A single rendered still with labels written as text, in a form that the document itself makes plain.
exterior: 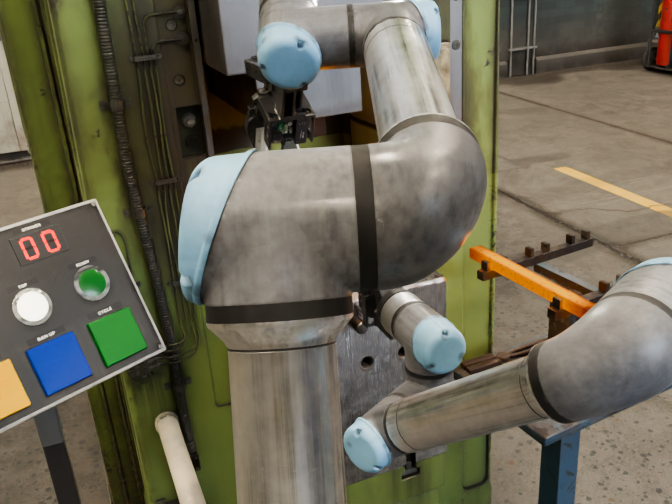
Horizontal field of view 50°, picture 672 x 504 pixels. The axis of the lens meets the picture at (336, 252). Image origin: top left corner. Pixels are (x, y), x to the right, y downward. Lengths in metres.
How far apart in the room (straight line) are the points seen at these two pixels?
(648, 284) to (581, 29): 8.35
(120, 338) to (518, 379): 0.64
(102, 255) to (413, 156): 0.79
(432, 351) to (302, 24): 0.49
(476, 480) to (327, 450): 1.64
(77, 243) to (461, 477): 1.30
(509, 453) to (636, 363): 1.72
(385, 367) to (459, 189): 1.02
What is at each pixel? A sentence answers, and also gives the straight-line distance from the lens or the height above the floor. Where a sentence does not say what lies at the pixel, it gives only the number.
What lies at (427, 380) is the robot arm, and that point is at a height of 0.95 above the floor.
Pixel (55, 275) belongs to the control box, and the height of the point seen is 1.12.
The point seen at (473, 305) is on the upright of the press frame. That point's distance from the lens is 1.86.
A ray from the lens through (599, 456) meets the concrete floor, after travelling 2.56.
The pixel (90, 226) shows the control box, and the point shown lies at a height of 1.16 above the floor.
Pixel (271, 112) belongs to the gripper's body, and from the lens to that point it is 1.07.
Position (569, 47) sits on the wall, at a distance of 9.13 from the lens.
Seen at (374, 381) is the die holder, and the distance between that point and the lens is 1.55.
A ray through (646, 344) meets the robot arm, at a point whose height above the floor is 1.16.
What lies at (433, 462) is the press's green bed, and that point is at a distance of 1.76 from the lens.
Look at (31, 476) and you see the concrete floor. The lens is 2.72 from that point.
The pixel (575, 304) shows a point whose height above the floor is 0.93.
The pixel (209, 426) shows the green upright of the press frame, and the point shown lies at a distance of 1.72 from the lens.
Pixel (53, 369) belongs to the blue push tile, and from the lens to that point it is 1.18.
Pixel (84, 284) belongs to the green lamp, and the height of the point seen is 1.09.
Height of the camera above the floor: 1.57
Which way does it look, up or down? 23 degrees down
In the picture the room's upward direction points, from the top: 4 degrees counter-clockwise
